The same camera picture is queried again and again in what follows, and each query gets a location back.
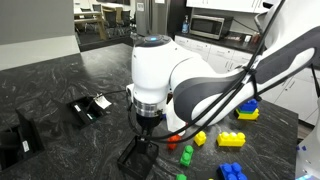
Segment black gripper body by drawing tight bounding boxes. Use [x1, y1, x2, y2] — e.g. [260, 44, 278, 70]
[136, 114, 162, 137]

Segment black mesh box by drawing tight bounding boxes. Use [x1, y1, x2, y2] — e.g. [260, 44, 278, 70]
[116, 134, 160, 180]

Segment long red toy block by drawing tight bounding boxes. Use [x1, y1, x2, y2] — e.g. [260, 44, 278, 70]
[166, 133, 183, 151]

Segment green two-stud block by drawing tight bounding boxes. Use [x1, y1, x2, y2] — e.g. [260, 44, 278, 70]
[179, 145, 195, 168]

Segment white paper tag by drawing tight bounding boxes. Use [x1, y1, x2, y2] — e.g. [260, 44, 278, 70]
[93, 94, 113, 110]

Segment small yellow toy block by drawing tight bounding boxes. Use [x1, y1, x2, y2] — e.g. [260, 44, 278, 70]
[193, 130, 208, 147]

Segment long yellow toy block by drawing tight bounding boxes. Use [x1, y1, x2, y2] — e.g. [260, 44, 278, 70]
[216, 131, 247, 148]

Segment wide blue toy block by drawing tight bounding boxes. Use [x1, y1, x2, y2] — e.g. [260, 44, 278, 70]
[216, 162, 248, 180]

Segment green stacked toy block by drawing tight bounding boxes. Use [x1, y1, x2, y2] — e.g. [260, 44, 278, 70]
[237, 109, 259, 116]

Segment blue stacked toy block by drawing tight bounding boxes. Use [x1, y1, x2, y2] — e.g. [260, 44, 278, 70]
[238, 98, 260, 113]

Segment blue soap bottle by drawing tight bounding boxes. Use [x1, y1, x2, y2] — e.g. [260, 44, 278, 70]
[181, 14, 190, 35]

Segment dark office chair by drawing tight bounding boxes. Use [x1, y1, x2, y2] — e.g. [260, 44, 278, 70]
[103, 7, 123, 36]
[120, 9, 133, 33]

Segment stainless steel refrigerator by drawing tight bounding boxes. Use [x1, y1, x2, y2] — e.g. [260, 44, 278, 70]
[134, 0, 179, 38]

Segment silver microwave oven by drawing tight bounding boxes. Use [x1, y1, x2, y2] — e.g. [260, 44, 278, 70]
[188, 14, 234, 41]

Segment black kitchen countertop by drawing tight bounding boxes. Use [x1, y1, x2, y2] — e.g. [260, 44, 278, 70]
[174, 31, 264, 55]

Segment wooden meeting table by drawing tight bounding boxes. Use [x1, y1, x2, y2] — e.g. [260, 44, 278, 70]
[73, 11, 109, 42]

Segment brown bottle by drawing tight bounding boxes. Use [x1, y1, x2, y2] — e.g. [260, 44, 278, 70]
[251, 31, 262, 45]

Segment white upper kitchen cabinets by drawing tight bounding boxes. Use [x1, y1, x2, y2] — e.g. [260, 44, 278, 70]
[185, 0, 268, 15]

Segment thin black table cable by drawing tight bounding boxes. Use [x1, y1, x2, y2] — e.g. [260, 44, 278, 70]
[96, 89, 129, 101]

